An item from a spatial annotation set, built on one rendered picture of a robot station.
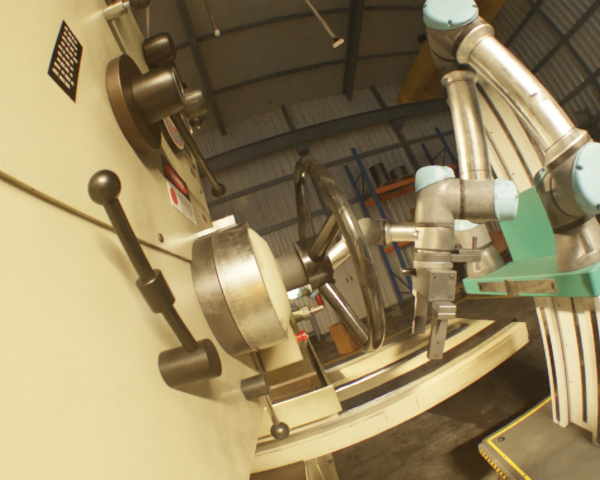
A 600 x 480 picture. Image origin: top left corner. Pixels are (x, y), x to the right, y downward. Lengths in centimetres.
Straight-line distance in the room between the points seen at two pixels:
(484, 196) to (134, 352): 52
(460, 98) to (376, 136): 912
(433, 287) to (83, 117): 51
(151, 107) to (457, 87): 62
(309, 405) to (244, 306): 62
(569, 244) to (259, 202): 808
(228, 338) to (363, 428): 89
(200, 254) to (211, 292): 7
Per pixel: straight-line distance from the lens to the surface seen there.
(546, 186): 70
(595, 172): 57
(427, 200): 52
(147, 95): 39
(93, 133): 29
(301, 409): 99
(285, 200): 837
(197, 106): 60
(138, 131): 36
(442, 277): 50
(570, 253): 71
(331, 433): 123
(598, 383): 114
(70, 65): 31
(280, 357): 72
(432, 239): 52
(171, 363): 26
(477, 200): 52
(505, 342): 149
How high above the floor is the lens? 127
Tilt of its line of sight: 10 degrees up
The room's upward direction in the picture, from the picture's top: 20 degrees counter-clockwise
